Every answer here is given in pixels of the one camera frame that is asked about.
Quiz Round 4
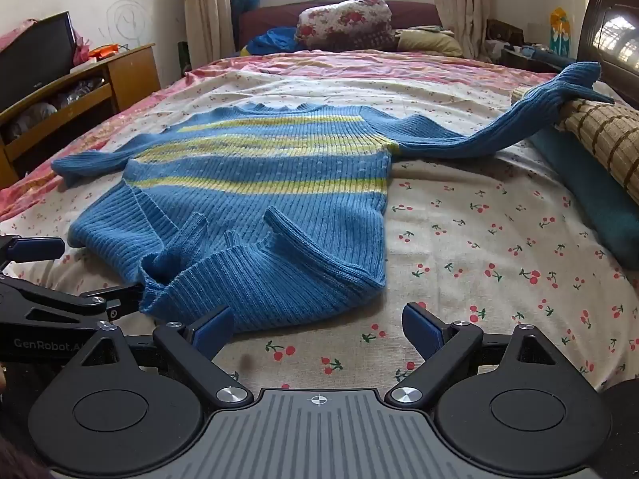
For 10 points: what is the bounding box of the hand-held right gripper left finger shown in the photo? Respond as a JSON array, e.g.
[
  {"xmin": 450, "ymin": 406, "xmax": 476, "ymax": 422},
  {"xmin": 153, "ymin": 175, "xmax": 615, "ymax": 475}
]
[{"xmin": 70, "ymin": 304, "xmax": 254, "ymax": 408}]

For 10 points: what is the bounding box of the folded floral quilt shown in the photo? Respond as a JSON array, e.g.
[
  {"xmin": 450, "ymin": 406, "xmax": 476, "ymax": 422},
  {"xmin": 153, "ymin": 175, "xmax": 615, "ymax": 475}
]
[{"xmin": 296, "ymin": 0, "xmax": 397, "ymax": 51}]

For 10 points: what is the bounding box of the teal bolster pillow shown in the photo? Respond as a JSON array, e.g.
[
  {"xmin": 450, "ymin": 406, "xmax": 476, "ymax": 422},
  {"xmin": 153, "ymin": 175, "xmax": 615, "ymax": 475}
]
[{"xmin": 529, "ymin": 127, "xmax": 639, "ymax": 270}]

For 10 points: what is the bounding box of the cherry print bed sheet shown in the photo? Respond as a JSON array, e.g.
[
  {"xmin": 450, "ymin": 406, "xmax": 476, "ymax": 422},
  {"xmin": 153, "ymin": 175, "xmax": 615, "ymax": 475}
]
[{"xmin": 0, "ymin": 67, "xmax": 639, "ymax": 410}]

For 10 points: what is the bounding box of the crumpled blue cloth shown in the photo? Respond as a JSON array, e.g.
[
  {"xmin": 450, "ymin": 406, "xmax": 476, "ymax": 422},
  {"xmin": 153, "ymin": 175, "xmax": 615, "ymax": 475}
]
[{"xmin": 240, "ymin": 27, "xmax": 300, "ymax": 55}]

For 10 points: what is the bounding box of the wooden cabinet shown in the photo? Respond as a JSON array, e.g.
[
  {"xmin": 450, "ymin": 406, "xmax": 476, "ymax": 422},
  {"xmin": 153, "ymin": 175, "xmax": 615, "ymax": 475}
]
[{"xmin": 0, "ymin": 44, "xmax": 161, "ymax": 190}]

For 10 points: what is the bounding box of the pink floral bed sheet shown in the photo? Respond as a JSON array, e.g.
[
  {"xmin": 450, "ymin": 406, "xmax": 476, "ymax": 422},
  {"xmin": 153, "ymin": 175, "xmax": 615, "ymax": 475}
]
[{"xmin": 0, "ymin": 49, "xmax": 560, "ymax": 220}]

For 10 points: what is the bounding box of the beige curtain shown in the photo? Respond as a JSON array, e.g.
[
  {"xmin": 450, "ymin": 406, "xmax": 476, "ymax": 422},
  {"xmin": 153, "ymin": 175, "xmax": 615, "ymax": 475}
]
[
  {"xmin": 182, "ymin": 0, "xmax": 235, "ymax": 58},
  {"xmin": 433, "ymin": 0, "xmax": 492, "ymax": 58}
]

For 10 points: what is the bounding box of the dark wooden board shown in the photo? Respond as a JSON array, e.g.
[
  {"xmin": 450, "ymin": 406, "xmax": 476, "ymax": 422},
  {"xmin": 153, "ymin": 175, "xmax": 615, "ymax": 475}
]
[{"xmin": 576, "ymin": 0, "xmax": 639, "ymax": 105}]

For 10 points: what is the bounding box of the yellow teal wall decoration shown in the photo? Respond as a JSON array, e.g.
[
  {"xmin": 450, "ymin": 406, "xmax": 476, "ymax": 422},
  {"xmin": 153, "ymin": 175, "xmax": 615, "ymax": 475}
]
[{"xmin": 549, "ymin": 7, "xmax": 571, "ymax": 55}]

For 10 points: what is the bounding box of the blue yellow-striped knit sweater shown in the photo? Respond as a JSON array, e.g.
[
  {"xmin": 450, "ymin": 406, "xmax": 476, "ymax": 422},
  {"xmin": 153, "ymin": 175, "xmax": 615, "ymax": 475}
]
[{"xmin": 51, "ymin": 61, "xmax": 616, "ymax": 334}]

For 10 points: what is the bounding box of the black television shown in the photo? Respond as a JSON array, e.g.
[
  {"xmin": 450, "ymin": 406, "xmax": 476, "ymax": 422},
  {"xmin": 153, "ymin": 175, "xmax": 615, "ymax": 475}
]
[{"xmin": 0, "ymin": 11, "xmax": 78, "ymax": 113}]

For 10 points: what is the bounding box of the pale yellow pillow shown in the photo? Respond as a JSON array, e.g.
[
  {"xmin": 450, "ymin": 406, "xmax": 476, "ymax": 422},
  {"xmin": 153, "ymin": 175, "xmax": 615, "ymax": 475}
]
[{"xmin": 397, "ymin": 27, "xmax": 464, "ymax": 57}]

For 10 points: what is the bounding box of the cluttered dark nightstand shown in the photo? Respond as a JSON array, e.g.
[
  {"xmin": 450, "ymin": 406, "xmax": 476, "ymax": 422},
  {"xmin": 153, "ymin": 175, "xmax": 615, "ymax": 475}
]
[{"xmin": 486, "ymin": 19, "xmax": 575, "ymax": 73}]

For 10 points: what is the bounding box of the pink cloth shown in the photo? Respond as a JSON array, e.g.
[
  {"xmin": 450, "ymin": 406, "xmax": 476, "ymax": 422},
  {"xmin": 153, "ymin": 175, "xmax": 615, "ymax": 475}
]
[{"xmin": 0, "ymin": 18, "xmax": 38, "ymax": 51}]

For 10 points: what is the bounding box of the maroon bed headboard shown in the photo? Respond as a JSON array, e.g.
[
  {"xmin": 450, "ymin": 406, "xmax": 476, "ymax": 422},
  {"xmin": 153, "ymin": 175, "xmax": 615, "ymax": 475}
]
[{"xmin": 237, "ymin": 1, "xmax": 443, "ymax": 51}]

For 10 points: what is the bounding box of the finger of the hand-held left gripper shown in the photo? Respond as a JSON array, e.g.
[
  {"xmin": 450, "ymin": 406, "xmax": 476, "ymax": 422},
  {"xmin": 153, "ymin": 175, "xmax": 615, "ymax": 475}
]
[
  {"xmin": 0, "ymin": 279, "xmax": 146, "ymax": 325},
  {"xmin": 0, "ymin": 236, "xmax": 65, "ymax": 268}
]

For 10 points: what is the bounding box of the rolled bamboo mat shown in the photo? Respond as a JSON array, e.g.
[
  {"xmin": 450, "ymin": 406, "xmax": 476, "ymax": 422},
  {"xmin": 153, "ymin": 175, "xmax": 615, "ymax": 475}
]
[{"xmin": 512, "ymin": 86, "xmax": 639, "ymax": 200}]

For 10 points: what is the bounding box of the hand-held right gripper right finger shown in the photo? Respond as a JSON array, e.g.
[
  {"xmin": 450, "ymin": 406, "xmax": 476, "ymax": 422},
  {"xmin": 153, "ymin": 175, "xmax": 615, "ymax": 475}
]
[{"xmin": 385, "ymin": 302, "xmax": 568, "ymax": 408}]

